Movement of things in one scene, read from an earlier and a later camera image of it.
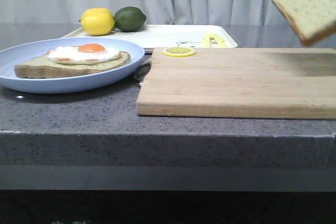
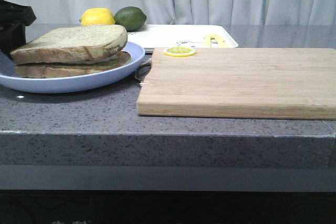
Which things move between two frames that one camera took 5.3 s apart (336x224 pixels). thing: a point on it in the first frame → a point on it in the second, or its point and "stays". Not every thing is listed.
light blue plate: (10, 53) stays
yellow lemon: (97, 21) stays
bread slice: (310, 3) → (72, 44)
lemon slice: (178, 52) stays
